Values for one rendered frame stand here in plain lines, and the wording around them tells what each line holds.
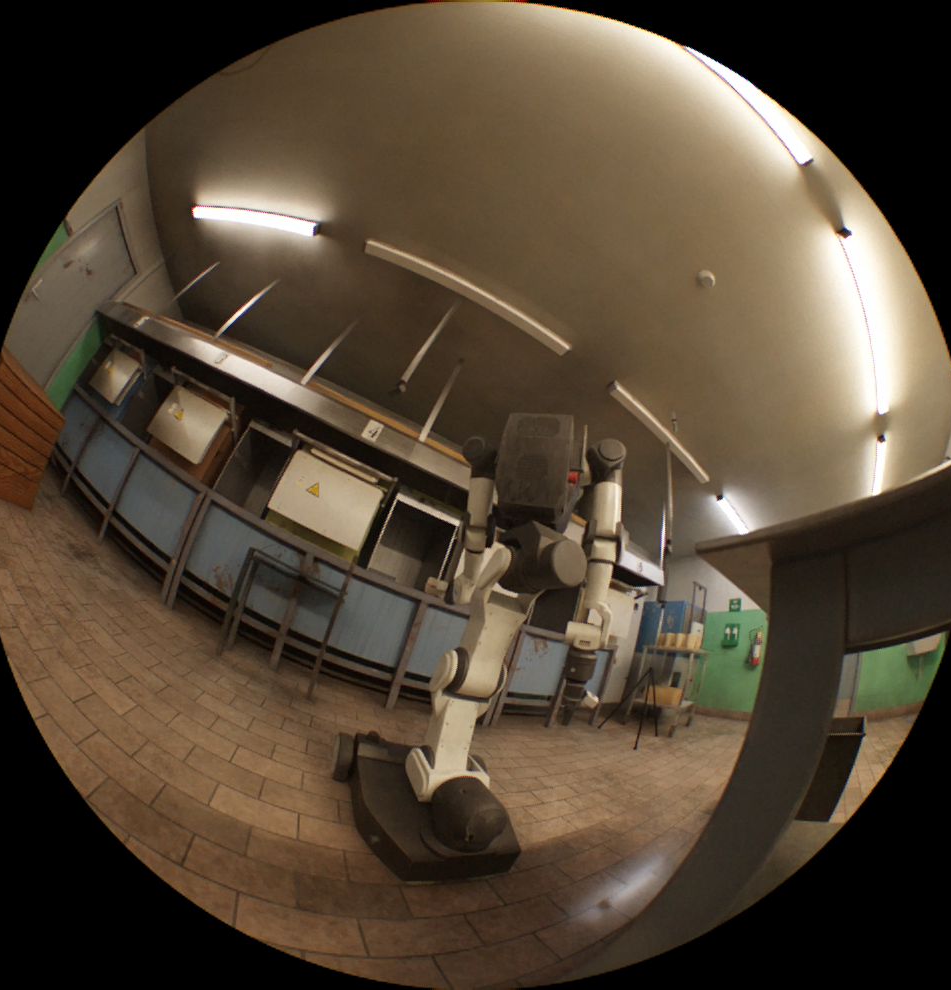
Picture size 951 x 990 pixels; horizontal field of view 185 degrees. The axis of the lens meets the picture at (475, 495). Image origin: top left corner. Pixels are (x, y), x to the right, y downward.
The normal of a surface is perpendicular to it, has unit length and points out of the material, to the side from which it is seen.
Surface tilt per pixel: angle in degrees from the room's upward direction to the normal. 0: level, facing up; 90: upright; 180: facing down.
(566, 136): 180
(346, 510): 90
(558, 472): 103
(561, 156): 180
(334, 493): 90
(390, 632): 90
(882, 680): 90
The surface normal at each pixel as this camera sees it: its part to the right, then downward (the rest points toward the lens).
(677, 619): -0.86, -0.42
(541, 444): -0.33, -0.26
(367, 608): 0.41, -0.25
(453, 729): 0.46, -0.43
